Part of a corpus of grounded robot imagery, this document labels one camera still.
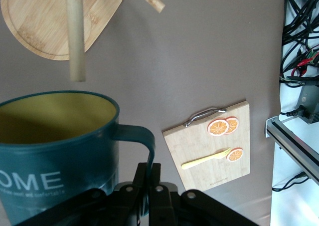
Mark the teal mug yellow inside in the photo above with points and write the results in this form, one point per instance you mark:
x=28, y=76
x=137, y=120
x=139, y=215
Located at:
x=49, y=161

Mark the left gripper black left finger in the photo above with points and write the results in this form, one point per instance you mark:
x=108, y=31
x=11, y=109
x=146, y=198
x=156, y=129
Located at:
x=104, y=208

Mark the wooden mug tree rack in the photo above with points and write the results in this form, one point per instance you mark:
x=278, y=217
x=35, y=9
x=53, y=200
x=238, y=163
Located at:
x=37, y=24

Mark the yellow plastic fork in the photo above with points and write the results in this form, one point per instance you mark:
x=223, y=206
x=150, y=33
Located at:
x=204, y=159

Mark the orange slice toy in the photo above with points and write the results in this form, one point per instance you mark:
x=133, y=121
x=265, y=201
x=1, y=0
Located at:
x=217, y=127
x=234, y=125
x=234, y=155

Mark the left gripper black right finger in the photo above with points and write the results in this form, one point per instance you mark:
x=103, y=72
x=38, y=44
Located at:
x=194, y=211

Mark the aluminium camera mount profile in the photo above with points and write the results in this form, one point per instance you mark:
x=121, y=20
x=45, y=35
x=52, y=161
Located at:
x=286, y=138

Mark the grey power supply box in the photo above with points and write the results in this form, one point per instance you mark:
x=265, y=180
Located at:
x=310, y=103

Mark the green circuit board red clips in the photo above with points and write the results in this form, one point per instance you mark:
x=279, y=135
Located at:
x=310, y=57

